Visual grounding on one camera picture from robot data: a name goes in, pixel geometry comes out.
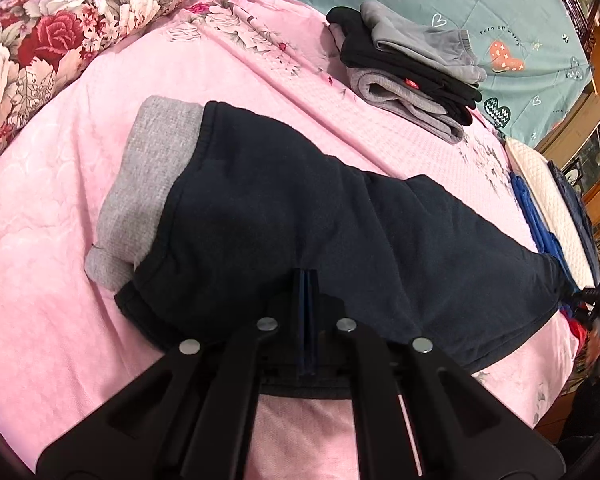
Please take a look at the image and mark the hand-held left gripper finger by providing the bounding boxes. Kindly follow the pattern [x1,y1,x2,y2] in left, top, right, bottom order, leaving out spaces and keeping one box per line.
[306,270,565,480]
[35,269,307,480]

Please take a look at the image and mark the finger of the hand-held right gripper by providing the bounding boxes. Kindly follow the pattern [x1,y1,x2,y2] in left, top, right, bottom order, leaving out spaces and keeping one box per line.
[572,284,600,313]

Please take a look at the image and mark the navy pants with grey lining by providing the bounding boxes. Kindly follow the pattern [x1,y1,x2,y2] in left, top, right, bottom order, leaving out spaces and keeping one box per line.
[84,95,578,401]

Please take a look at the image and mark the folded grey fleece pants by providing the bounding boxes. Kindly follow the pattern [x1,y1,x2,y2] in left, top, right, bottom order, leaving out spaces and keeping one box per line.
[328,24,466,145]

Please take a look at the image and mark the folded light grey pants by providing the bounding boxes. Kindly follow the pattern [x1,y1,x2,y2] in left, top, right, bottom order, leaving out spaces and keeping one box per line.
[360,0,488,85]

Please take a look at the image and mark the navy cloth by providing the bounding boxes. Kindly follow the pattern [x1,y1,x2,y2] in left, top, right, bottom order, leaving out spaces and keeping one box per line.
[547,160,600,281]

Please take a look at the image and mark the blue cloth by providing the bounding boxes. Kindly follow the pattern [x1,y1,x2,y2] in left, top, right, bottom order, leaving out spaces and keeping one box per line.
[509,170,568,261]

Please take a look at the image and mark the white textured pillow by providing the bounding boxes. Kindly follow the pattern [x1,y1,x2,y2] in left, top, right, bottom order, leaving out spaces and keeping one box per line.
[504,136,600,286]

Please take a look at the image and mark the wooden cabinet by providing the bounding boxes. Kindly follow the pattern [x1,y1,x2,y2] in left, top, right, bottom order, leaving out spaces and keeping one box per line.
[535,0,600,281]

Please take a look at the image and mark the pink floral blanket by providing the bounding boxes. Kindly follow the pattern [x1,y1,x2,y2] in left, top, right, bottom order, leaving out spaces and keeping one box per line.
[0,0,581,480]

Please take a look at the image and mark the stack of folded clothes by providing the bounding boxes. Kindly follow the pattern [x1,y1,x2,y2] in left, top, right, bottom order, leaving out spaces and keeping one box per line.
[326,6,483,127]

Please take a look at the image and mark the red floral pillow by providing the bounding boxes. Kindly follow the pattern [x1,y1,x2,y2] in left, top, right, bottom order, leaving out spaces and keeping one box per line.
[0,0,223,181]

